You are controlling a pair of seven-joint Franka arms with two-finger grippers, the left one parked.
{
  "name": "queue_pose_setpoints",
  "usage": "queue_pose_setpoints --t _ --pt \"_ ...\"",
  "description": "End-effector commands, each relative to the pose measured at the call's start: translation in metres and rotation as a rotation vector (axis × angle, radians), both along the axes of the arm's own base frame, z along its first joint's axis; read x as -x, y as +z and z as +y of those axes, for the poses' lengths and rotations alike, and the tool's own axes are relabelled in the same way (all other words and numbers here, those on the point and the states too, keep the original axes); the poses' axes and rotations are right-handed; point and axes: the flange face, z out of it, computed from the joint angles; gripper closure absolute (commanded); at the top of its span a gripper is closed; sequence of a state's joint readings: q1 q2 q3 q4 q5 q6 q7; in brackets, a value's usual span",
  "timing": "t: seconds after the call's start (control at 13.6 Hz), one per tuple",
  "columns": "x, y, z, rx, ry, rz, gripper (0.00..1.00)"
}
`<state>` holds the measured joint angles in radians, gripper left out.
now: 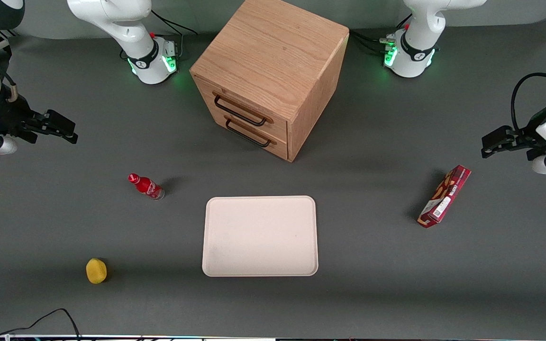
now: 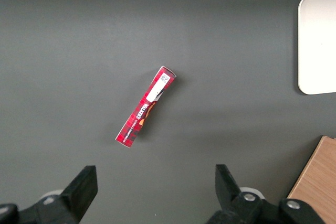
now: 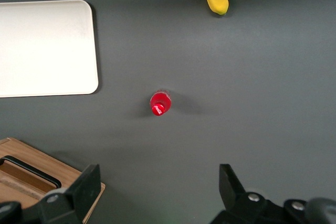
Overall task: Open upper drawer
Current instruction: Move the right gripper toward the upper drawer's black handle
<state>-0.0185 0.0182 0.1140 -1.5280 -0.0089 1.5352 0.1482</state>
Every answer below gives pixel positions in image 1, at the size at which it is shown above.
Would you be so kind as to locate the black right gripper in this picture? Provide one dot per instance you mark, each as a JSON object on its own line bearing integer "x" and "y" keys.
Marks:
{"x": 9, "y": 117}

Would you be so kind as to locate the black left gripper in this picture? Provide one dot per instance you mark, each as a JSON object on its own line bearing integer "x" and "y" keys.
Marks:
{"x": 527, "y": 138}

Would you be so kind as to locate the wooden drawer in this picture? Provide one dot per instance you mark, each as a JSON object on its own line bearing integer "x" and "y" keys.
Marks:
{"x": 277, "y": 149}
{"x": 240, "y": 105}

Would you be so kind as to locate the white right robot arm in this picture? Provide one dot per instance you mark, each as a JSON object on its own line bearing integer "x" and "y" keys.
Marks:
{"x": 131, "y": 28}

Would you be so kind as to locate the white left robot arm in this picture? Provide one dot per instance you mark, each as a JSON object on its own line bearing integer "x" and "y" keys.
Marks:
{"x": 417, "y": 42}

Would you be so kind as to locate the wooden drawer cabinet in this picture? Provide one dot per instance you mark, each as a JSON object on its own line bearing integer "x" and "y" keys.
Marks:
{"x": 273, "y": 47}

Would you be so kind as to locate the red snack box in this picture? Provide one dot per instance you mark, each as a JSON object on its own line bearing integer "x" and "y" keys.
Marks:
{"x": 445, "y": 196}

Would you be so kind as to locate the red soda bottle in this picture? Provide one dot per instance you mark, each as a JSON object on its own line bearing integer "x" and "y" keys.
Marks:
{"x": 146, "y": 186}

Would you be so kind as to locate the yellow sponge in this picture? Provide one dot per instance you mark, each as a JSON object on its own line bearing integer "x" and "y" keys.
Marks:
{"x": 96, "y": 271}

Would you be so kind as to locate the beige plastic tray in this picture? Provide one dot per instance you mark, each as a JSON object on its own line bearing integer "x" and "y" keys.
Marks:
{"x": 259, "y": 236}

